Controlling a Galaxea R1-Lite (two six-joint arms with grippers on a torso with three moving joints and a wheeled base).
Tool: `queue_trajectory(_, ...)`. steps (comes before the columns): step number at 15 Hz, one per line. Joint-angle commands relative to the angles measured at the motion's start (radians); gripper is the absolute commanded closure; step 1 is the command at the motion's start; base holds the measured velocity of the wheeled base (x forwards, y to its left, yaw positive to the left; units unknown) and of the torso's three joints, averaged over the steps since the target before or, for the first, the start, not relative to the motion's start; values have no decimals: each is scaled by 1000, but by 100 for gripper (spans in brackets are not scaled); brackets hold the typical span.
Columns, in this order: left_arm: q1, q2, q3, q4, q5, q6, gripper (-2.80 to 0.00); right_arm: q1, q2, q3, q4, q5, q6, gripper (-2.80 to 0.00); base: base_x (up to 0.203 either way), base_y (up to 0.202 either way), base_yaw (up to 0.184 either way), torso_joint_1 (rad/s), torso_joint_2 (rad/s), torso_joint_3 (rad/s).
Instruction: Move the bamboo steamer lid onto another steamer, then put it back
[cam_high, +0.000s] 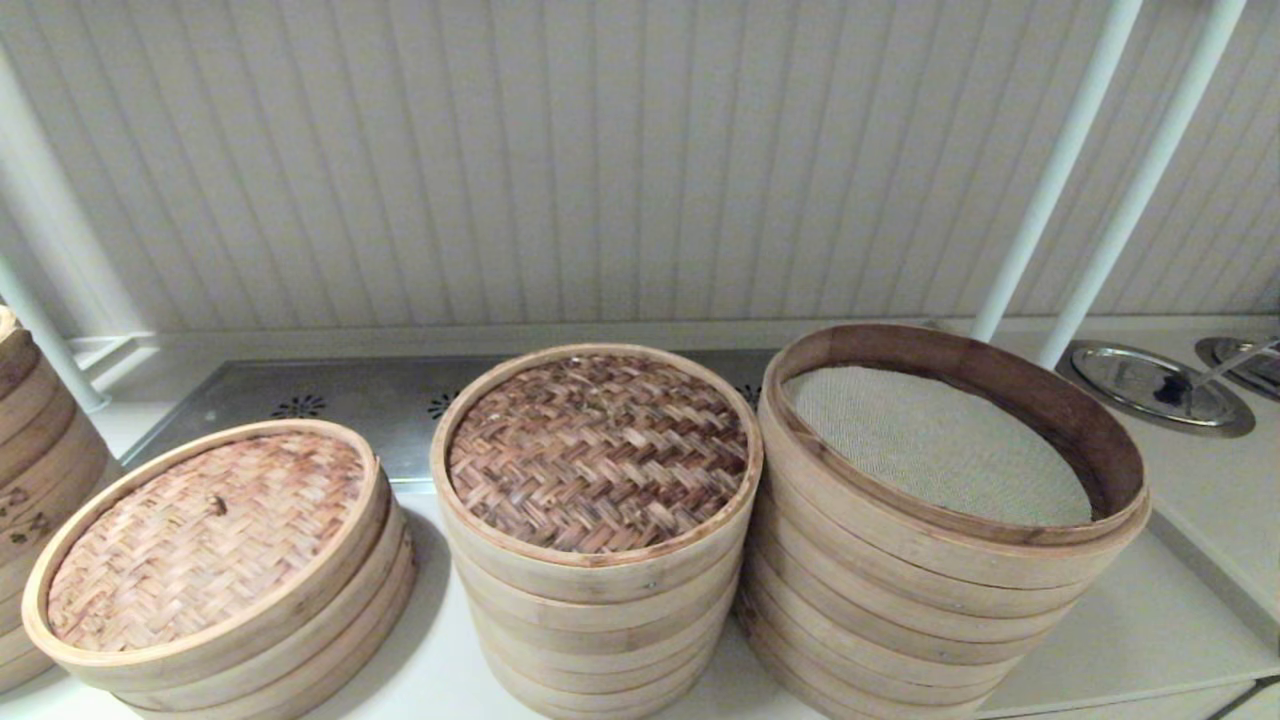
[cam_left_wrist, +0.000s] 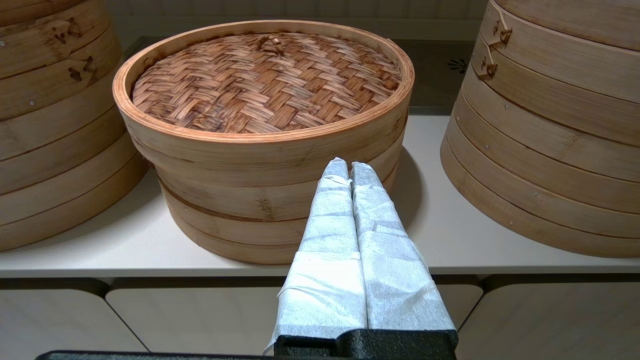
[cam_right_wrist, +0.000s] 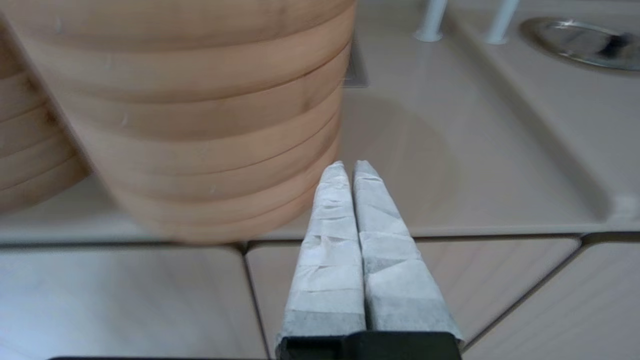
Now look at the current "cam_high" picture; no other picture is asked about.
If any dark woven bamboo steamer lid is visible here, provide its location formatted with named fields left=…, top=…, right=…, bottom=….
left=430, top=342, right=765, bottom=605

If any narrow bamboo steamer stack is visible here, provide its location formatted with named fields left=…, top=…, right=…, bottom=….
left=445, top=530, right=751, bottom=720

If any tall wide bamboo steamer stack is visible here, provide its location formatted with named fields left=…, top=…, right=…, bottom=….
left=735, top=322, right=1153, bottom=720

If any pale woven bamboo steamer lid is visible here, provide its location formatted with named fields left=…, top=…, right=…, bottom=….
left=20, top=418, right=393, bottom=697

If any round metal plate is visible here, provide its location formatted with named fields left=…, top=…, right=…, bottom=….
left=1058, top=340, right=1257, bottom=439

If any flower-marked bamboo steamer stack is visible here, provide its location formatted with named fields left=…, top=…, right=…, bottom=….
left=0, top=305, right=123, bottom=696

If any round steel pot lid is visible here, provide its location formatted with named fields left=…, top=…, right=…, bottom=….
left=1195, top=336, right=1280, bottom=403

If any beige mesh liner cloth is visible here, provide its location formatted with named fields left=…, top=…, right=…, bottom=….
left=783, top=365, right=1094, bottom=529

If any steel vent plate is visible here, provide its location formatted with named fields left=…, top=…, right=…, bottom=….
left=120, top=350, right=791, bottom=483

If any white metal pole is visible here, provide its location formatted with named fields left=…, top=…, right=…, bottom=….
left=970, top=0, right=1146, bottom=343
left=1038, top=0, right=1251, bottom=369
left=0, top=255, right=109, bottom=413

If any beige cabinet door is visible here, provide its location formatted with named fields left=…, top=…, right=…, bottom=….
left=985, top=682, right=1263, bottom=720

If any thick white column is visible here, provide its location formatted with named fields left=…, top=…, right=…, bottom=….
left=0, top=45, right=153, bottom=336

